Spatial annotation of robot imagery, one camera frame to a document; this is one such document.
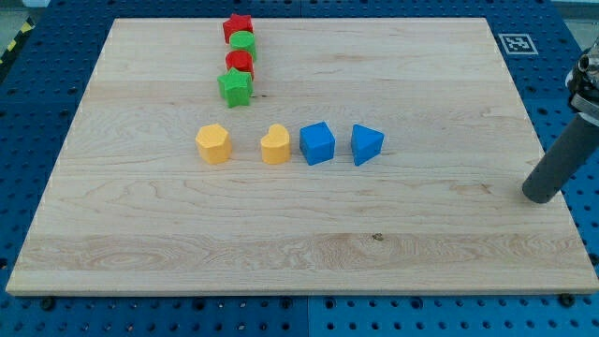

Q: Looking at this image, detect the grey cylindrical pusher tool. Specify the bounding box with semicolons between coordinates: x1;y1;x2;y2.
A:
521;112;598;203

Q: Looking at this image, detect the robot arm end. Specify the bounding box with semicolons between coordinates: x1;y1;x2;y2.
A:
565;39;598;126

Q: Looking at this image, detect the blue triangle block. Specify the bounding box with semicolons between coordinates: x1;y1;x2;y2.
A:
350;124;385;166

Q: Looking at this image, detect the black screw right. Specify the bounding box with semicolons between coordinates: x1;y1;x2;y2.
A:
558;293;576;308

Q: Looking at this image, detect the green cylinder block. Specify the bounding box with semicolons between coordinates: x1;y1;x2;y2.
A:
229;30;257;61

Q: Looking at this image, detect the blue cube block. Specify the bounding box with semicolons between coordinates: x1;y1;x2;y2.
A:
299;122;335;166

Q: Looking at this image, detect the yellow heart block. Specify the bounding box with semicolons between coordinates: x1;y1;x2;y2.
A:
260;124;291;165

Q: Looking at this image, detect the black screw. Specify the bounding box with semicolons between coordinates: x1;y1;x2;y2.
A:
558;293;576;308
40;297;55;311

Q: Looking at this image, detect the yellow hexagon block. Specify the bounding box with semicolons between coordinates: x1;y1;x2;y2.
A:
196;124;232;165

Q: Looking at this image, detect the wooden board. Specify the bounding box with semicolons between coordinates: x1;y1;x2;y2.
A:
7;18;598;297

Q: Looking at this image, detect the green star block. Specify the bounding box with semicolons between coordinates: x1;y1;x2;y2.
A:
217;67;253;108

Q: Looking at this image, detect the white fiducial marker tag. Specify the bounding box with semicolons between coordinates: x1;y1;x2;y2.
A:
498;33;538;55

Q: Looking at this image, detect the red star block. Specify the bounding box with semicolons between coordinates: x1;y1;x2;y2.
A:
222;13;254;44

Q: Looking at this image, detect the red round block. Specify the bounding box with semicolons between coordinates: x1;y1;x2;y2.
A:
226;50;255;78

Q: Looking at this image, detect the black screw left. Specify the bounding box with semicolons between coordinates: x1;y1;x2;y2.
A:
40;297;55;311

